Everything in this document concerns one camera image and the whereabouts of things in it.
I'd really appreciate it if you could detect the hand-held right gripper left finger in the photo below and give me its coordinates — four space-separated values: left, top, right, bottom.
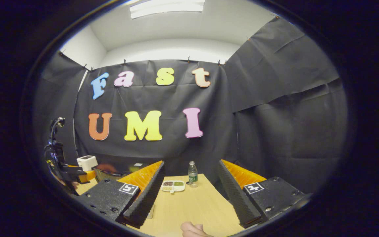
74 160 166 229

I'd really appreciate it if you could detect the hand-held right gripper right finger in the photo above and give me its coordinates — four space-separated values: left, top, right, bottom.
217 159 311 228

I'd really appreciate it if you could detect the black electric oven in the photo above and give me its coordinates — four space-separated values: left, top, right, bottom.
92 162 154 185

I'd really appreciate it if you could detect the white toaster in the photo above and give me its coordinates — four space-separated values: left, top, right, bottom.
76 155 99 172

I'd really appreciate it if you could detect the white divided snack plate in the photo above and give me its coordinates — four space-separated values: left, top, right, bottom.
160 180 186 193

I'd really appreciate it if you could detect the clear water bottle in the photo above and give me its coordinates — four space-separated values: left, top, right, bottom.
188 161 199 188

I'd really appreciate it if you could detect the black backdrop cloth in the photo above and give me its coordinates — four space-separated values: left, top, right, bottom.
33 16 348 195

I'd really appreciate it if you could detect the large ceiling light panel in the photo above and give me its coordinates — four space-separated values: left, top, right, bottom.
129 0 206 20

